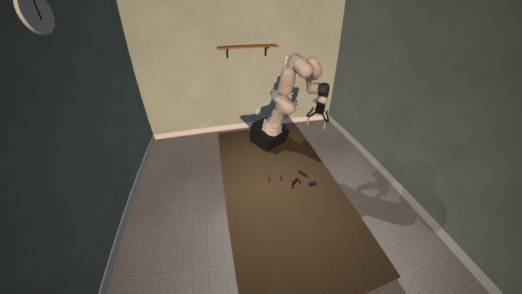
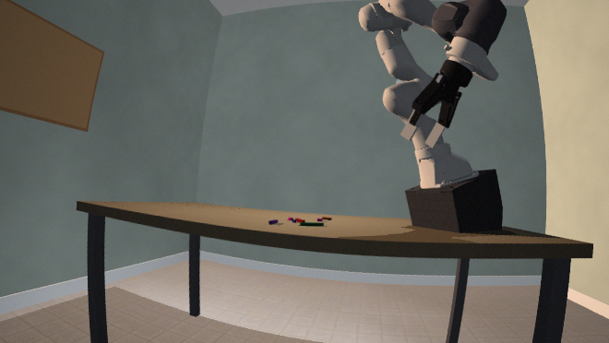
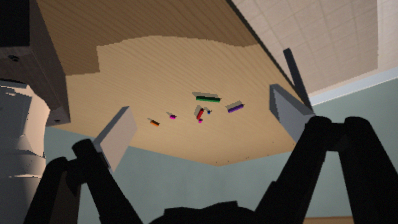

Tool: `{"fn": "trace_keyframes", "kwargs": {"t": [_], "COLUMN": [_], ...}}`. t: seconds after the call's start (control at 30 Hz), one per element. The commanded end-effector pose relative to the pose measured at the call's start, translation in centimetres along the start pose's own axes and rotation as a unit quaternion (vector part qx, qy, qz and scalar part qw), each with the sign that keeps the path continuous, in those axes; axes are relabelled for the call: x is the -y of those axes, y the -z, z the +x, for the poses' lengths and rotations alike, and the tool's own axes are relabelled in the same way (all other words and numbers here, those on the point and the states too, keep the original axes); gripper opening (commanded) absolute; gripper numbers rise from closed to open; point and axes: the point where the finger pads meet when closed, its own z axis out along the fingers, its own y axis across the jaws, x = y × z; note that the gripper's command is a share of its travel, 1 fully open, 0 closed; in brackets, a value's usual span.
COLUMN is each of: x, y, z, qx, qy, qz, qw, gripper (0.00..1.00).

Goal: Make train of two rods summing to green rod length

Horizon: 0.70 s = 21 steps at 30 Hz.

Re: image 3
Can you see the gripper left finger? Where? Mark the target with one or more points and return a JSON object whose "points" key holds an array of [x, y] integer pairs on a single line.
{"points": [[57, 198]]}

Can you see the green rod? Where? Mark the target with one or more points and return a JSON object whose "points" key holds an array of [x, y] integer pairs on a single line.
{"points": [[200, 98]]}

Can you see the purple rod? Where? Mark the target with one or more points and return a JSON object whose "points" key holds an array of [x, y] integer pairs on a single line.
{"points": [[235, 108]]}

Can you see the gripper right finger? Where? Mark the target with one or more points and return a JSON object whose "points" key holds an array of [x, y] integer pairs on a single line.
{"points": [[370, 177]]}

